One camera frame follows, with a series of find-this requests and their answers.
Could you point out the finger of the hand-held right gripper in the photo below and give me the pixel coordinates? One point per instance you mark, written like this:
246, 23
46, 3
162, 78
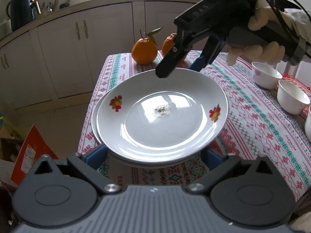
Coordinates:
170, 60
201, 63

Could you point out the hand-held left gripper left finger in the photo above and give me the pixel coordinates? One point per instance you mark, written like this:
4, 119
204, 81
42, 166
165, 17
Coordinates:
97, 155

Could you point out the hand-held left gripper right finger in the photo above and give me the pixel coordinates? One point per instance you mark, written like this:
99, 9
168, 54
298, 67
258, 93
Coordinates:
211, 157

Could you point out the white flower-print plate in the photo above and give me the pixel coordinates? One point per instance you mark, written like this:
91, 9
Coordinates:
94, 123

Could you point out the white plate with dark speck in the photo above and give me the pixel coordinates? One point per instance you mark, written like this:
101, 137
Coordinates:
145, 126

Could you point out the person's right forearm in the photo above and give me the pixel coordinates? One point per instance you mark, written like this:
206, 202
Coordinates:
301, 21

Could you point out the person's right hand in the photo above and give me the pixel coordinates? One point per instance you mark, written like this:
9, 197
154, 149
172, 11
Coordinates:
262, 53

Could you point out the bumpy orange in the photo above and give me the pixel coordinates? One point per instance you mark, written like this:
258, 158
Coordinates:
168, 46

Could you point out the orange with green leaf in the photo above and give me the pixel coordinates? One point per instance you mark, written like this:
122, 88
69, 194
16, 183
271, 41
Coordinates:
144, 52

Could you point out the patterned striped tablecloth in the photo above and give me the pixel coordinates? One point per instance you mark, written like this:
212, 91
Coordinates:
255, 126

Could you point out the white bowl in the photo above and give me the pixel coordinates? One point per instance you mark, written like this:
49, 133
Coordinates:
291, 99
308, 126
266, 77

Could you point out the red cardboard box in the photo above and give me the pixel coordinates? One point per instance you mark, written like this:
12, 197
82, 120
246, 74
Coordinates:
29, 157

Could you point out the white kitchen cabinet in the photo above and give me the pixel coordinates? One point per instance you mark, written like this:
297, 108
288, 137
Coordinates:
65, 65

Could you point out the utensil holder with utensils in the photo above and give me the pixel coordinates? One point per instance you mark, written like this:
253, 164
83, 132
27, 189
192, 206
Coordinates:
51, 3

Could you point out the dark blue electric kettle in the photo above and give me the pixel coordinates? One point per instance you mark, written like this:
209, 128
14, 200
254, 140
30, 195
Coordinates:
21, 12

